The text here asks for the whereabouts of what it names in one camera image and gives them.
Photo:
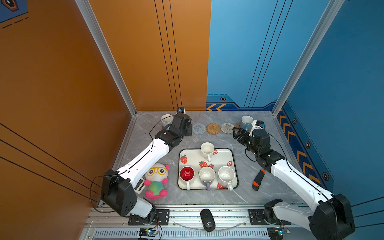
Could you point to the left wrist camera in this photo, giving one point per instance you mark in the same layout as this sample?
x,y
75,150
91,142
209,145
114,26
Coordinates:
x,y
181,110

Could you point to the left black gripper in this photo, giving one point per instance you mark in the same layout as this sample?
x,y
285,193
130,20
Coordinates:
x,y
188,129

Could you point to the grey woven round coaster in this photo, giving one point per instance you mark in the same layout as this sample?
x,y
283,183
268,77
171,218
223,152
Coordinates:
x,y
199,129

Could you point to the black orange utility knife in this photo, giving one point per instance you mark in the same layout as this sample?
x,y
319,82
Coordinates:
x,y
258,180

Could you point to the white woven round coaster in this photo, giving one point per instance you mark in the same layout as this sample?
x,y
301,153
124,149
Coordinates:
x,y
227,128

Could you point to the black computer mouse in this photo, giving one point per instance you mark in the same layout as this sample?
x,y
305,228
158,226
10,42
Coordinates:
x,y
208,220

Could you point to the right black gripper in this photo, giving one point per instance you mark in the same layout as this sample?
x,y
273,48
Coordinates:
x,y
244,133

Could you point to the tan rattan round coaster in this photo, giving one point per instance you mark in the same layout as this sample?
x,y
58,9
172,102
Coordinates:
x,y
213,129

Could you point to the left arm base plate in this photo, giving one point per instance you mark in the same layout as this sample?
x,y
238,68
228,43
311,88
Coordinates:
x,y
161,217

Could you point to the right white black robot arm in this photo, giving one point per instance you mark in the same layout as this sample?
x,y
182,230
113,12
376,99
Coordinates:
x,y
328,216

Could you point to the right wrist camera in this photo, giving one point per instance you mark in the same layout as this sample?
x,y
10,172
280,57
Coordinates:
x,y
257,124

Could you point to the white calculator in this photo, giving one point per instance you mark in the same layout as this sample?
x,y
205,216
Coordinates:
x,y
140,186

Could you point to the pink panda plush toy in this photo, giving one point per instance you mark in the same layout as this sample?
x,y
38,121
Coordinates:
x,y
155,179

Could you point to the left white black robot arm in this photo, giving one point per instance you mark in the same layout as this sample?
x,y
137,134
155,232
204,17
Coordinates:
x,y
118,186

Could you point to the light blue mug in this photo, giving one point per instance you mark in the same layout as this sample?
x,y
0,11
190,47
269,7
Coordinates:
x,y
167,120

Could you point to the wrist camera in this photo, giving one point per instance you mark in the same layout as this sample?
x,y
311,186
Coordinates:
x,y
257,124
181,110

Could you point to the left green circuit board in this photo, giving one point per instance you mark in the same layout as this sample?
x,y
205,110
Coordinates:
x,y
148,234

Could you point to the red inside mug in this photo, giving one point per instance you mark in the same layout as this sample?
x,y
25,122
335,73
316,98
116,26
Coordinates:
x,y
187,175

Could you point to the white mug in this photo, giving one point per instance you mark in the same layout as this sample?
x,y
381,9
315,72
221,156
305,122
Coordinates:
x,y
226,176
207,151

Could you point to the right green circuit board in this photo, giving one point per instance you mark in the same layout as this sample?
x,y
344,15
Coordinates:
x,y
277,234

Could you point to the white strawberry tray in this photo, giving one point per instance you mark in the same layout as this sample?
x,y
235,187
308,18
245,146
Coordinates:
x,y
198,173

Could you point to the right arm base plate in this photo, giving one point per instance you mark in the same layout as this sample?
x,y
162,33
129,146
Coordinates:
x,y
257,217

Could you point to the purple mug front middle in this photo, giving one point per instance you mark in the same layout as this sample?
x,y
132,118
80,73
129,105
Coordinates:
x,y
207,175

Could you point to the green circuit board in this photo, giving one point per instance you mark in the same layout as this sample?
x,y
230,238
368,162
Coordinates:
x,y
277,234
148,234

